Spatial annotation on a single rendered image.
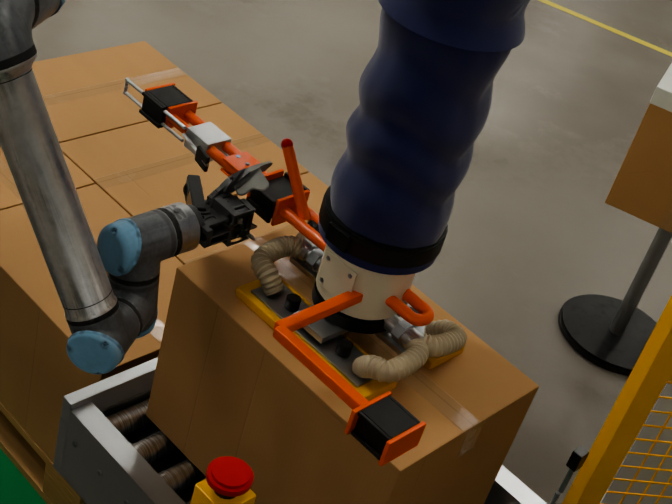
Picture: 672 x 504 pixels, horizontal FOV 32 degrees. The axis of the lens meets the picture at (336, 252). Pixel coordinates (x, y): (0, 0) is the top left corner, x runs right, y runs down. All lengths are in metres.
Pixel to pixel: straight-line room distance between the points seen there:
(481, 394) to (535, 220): 2.47
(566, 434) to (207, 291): 1.74
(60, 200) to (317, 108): 3.04
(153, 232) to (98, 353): 0.23
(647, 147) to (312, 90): 1.90
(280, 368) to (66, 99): 1.59
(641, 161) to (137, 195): 1.44
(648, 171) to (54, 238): 2.05
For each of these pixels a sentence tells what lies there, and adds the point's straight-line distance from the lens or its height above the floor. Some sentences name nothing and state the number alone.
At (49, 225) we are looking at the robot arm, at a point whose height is 1.19.
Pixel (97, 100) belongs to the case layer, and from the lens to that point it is 3.50.
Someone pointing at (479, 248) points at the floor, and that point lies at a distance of 4.31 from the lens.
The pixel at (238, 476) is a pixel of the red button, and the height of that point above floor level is 1.04.
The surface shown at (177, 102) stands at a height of 1.11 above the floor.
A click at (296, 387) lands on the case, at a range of 2.08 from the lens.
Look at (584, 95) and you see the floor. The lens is 5.70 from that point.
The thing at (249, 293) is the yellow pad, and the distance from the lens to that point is 2.19.
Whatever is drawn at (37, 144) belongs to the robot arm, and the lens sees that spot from 1.86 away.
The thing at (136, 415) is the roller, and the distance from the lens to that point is 2.51.
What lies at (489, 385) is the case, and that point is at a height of 0.95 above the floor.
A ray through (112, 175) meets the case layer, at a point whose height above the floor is 0.54.
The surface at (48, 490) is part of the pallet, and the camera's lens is 3.01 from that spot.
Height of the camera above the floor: 2.32
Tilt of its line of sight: 35 degrees down
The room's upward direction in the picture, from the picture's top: 17 degrees clockwise
